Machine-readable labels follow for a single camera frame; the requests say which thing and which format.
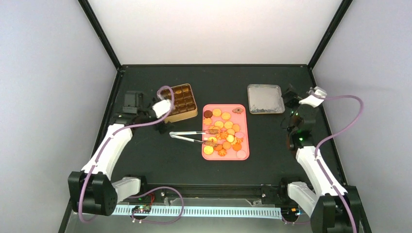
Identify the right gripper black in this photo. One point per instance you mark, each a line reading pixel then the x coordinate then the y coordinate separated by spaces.
pixel 293 95

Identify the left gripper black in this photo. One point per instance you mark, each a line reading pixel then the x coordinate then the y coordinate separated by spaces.
pixel 162 128

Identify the gold cookie tin box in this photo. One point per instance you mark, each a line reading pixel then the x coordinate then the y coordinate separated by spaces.
pixel 185 106

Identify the pink round cookie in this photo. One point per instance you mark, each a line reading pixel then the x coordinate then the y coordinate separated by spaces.
pixel 241 154
pixel 239 135

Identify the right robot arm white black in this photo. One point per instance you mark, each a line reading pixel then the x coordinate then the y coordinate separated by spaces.
pixel 330 206

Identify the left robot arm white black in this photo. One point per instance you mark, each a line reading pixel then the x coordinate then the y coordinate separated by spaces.
pixel 91 189

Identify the silver tin lid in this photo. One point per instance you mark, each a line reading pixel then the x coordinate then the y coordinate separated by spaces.
pixel 265 99

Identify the brown flower cookie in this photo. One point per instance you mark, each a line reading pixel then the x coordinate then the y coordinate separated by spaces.
pixel 238 110

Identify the dark chocolate round cookie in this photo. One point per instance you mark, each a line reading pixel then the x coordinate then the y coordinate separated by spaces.
pixel 208 114

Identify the round cracker cookie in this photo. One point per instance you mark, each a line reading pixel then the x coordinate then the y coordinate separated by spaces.
pixel 216 112

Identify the round golden cookie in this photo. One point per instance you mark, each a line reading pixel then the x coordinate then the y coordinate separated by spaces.
pixel 208 150

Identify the pink plastic tray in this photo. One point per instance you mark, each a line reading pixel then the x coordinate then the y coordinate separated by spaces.
pixel 227 125

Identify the orange flower cookie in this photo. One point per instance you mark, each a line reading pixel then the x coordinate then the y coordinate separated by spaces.
pixel 222 153

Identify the left circuit board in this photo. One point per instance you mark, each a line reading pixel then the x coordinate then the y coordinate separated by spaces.
pixel 141 209

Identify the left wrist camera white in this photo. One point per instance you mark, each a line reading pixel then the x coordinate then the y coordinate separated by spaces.
pixel 162 107

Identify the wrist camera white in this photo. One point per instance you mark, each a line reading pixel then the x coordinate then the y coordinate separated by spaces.
pixel 162 107
pixel 316 96

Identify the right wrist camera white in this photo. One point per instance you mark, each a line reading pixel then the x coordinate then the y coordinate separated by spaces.
pixel 316 96

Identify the black front rail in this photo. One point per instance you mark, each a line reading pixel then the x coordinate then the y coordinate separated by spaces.
pixel 268 194

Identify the white slotted cable duct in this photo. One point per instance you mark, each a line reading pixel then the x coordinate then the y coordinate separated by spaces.
pixel 204 211

